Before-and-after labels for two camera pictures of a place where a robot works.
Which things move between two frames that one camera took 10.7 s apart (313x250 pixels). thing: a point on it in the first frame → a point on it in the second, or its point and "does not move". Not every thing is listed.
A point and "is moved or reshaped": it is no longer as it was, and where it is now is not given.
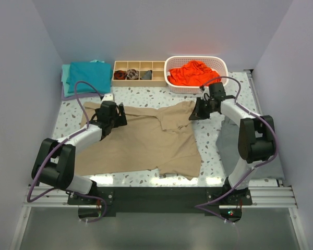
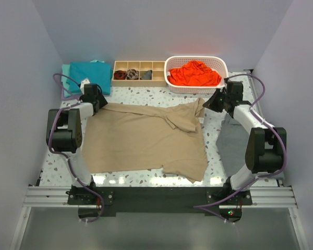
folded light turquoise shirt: (65, 70) does not move
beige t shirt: (159, 137) is moved or reshaped
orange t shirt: (193, 73) does not move
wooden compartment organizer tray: (158, 73) does not move
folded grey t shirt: (228, 153) does not move
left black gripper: (120, 120) → (103, 102)
